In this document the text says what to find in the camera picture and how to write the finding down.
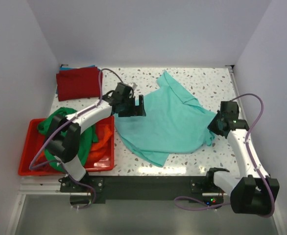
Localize teal t shirt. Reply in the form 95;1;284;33
115;71;215;167

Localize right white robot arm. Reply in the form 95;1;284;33
206;101;280;217

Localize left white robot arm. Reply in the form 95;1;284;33
43;82;146;183

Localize green t shirt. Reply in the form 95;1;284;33
37;107;98;166

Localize folded dark red t shirt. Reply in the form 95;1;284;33
56;67;103;102

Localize orange t shirt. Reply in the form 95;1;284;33
87;124;113;163

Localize folded blue t shirt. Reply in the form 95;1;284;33
55;65;102;94

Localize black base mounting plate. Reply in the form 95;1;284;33
58;176;224;206

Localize red plastic bin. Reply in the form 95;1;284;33
18;116;115;176

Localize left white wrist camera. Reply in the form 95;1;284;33
128;83;137;90

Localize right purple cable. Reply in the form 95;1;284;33
174;93;274;211

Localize purple cable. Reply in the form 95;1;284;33
28;68;124;210
174;93;274;211

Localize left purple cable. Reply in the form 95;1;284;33
28;68;124;210

